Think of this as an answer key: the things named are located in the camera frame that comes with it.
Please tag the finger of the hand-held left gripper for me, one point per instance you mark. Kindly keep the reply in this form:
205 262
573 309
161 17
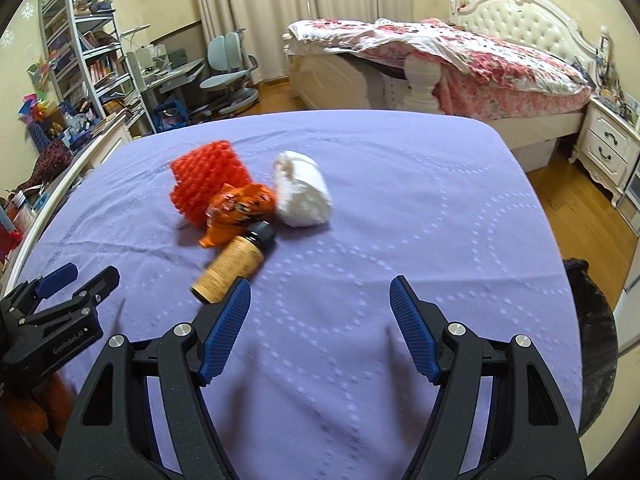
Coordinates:
57 275
97 285

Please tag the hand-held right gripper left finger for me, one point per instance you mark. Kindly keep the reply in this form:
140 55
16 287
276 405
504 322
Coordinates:
225 330

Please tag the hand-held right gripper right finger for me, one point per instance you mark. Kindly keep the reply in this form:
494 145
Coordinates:
412 330

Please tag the gold bottle with black cap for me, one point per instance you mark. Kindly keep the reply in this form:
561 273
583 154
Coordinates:
232 260

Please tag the trash bin with black bag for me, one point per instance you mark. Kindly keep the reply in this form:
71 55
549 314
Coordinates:
592 350

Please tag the dark red fuzzy cloth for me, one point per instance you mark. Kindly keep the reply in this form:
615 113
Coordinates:
50 160

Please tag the orange snack wrapper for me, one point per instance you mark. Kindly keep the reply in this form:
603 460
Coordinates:
235 205

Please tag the purple bedsheet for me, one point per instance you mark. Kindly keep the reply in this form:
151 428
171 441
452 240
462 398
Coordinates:
400 200

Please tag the blue plastic basket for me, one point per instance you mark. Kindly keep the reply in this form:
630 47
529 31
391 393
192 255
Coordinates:
45 135

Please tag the orange foam fruit net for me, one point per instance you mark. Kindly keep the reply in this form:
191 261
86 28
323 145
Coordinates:
205 175

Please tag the colourful paper toys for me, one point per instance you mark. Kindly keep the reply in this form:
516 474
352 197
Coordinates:
35 105

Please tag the white bookshelf with books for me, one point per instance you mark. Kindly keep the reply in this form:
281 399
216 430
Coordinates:
85 60

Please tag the white wardrobe door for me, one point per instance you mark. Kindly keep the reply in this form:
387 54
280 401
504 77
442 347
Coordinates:
631 310

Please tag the grey study desk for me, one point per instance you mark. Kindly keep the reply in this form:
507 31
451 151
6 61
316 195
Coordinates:
170 72

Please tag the white desk lamp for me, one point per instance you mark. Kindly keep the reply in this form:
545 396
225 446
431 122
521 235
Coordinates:
135 32

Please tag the clear plastic drawer unit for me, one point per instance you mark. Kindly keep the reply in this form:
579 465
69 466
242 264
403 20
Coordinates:
632 195

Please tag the light blue desk chair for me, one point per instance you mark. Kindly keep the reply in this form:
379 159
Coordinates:
230 55

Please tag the white nightstand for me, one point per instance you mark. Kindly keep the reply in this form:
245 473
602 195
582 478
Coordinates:
605 145

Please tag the pink floral duvet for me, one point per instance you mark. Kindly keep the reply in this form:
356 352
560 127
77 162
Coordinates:
475 55

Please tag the clutter of nightstand items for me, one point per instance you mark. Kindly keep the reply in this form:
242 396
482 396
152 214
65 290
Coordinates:
617 90

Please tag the beige curtain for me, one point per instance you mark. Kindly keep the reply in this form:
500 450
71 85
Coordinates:
260 10

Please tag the white curved bed rail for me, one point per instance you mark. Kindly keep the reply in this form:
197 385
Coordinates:
65 180

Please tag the white bed frame with headboard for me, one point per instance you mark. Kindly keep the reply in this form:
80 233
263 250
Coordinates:
520 15

